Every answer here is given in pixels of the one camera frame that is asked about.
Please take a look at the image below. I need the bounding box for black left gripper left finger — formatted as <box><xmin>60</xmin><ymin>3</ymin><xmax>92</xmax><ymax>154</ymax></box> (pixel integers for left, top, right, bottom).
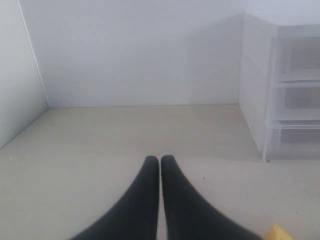
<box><xmin>73</xmin><ymin>156</ymin><xmax>160</xmax><ymax>240</ymax></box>

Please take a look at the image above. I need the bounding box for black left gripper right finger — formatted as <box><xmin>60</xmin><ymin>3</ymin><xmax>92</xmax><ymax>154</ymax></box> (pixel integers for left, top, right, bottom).
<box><xmin>161</xmin><ymin>155</ymin><xmax>261</xmax><ymax>240</ymax></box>

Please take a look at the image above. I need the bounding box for yellow cheese wedge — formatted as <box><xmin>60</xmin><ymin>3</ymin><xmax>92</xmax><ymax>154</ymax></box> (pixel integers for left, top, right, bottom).
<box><xmin>263</xmin><ymin>225</ymin><xmax>293</xmax><ymax>240</ymax></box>

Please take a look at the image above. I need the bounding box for translucent drawer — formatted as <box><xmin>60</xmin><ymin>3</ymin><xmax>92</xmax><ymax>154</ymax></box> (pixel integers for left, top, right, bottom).
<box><xmin>270</xmin><ymin>83</ymin><xmax>320</xmax><ymax>121</ymax></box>
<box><xmin>267</xmin><ymin>120</ymin><xmax>320</xmax><ymax>156</ymax></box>
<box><xmin>272</xmin><ymin>37</ymin><xmax>320</xmax><ymax>83</ymax></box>

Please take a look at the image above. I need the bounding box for translucent bottom drawer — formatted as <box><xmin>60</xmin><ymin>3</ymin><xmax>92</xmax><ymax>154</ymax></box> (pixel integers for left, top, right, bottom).
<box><xmin>267</xmin><ymin>120</ymin><xmax>320</xmax><ymax>156</ymax></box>

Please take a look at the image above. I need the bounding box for white plastic drawer cabinet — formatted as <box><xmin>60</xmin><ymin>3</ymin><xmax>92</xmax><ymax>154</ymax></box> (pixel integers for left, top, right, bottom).
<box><xmin>239</xmin><ymin>12</ymin><xmax>320</xmax><ymax>161</ymax></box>

